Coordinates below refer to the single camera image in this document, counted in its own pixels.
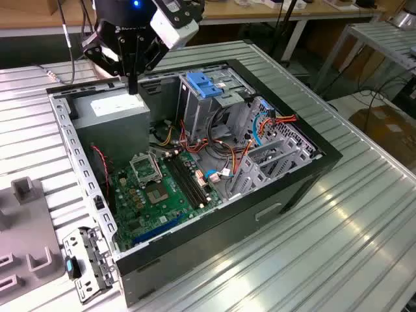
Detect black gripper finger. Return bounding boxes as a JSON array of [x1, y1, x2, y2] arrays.
[[81, 31, 135, 95], [133, 34, 170, 95]]

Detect blue data wire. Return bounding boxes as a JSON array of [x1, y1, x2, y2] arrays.
[[252, 99, 271, 150], [203, 168, 235, 179]]

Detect red yellow power wire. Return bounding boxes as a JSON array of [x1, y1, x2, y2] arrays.
[[259, 109, 298, 127]]

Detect grey metal disk bay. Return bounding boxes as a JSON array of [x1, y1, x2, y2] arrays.
[[227, 136, 318, 201]]

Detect blue plastic drive latch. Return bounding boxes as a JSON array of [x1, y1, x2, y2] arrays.
[[187, 71, 224, 100]]

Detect grey metal drive cage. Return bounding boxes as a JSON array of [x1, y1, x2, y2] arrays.
[[177, 66, 257, 141]]

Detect grey power supply unit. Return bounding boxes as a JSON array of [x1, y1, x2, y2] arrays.
[[70, 87, 152, 163]]

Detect wooden desk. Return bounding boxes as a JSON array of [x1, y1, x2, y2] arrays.
[[0, 0, 389, 62]]

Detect black tripod stand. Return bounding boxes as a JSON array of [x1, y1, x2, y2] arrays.
[[269, 0, 310, 77]]

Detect black RAM slot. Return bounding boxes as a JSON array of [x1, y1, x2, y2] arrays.
[[163, 157, 199, 211], [175, 153, 211, 204], [171, 155, 207, 207], [167, 155, 203, 209]]

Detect green motherboard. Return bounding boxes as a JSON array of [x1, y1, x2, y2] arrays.
[[109, 151, 225, 253]]

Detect blue expansion slot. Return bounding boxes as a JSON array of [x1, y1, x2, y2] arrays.
[[131, 213, 186, 245]]

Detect grey parts rack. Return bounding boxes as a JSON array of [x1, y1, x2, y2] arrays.
[[0, 177, 64, 293]]

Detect black open PC case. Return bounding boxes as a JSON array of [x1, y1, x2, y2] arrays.
[[45, 58, 344, 308]]

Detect metal slat table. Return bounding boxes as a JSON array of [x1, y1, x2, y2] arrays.
[[313, 21, 416, 95]]

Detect large cardboard box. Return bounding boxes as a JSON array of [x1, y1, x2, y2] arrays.
[[349, 105, 416, 163]]

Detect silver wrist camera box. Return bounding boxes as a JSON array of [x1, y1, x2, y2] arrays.
[[149, 6, 200, 50]]

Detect grey cable with connector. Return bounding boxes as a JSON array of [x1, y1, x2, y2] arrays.
[[35, 0, 77, 86]]

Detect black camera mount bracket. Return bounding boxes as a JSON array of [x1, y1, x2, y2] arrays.
[[155, 0, 206, 29]]

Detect yellow orange power wires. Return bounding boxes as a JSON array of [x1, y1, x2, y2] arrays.
[[158, 125, 174, 147]]

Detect black cable bundle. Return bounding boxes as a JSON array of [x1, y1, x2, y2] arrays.
[[207, 107, 235, 139]]

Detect red black fan wire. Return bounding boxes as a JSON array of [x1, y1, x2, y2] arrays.
[[90, 144, 112, 198]]

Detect metal socket cover frame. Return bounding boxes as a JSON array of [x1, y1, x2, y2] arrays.
[[129, 151, 163, 187]]

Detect multicolour wire bundle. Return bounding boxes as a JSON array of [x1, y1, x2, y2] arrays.
[[178, 118, 257, 173]]

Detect metal slot cover bracket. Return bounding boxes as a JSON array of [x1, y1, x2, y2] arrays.
[[61, 226, 116, 305]]

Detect blue black bracket latch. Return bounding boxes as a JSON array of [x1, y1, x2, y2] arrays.
[[64, 255, 81, 280]]

